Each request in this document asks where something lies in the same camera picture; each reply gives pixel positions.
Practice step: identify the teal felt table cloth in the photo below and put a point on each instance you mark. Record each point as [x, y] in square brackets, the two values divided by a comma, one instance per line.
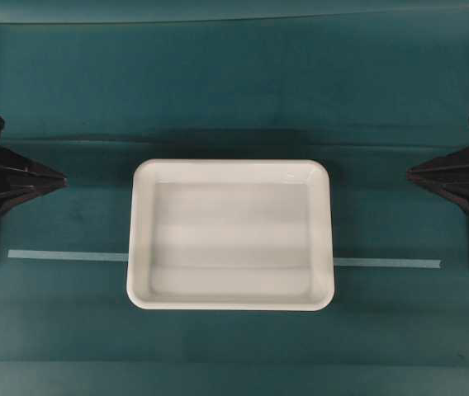
[367, 95]

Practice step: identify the light blue tape strip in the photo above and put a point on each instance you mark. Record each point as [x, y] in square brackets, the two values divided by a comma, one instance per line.
[123, 257]

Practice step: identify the white rectangular plastic tray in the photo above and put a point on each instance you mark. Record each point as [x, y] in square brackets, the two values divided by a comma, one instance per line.
[230, 235]

